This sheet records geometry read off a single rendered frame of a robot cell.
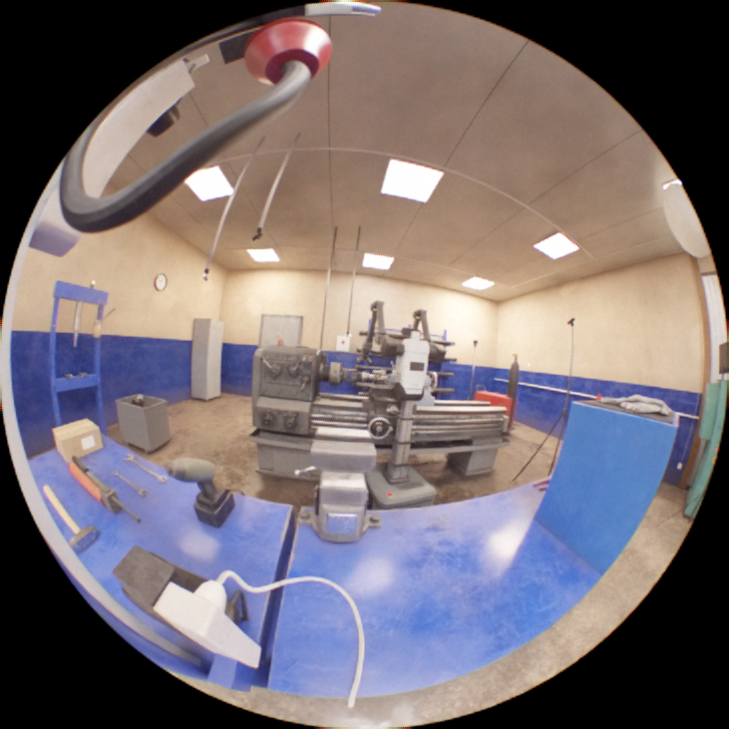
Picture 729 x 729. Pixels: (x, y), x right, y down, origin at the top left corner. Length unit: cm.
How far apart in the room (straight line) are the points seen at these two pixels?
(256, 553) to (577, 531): 80
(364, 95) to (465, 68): 83
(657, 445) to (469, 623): 51
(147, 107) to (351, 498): 62
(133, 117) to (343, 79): 203
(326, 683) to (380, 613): 18
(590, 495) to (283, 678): 73
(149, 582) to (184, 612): 19
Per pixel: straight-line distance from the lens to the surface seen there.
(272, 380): 210
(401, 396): 165
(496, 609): 56
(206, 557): 59
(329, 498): 48
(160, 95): 26
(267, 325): 559
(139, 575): 46
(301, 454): 222
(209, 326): 514
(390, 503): 174
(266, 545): 59
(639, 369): 462
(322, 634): 47
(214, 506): 61
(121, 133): 22
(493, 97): 229
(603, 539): 72
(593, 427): 67
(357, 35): 210
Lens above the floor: 132
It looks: 2 degrees down
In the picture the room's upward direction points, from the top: 5 degrees clockwise
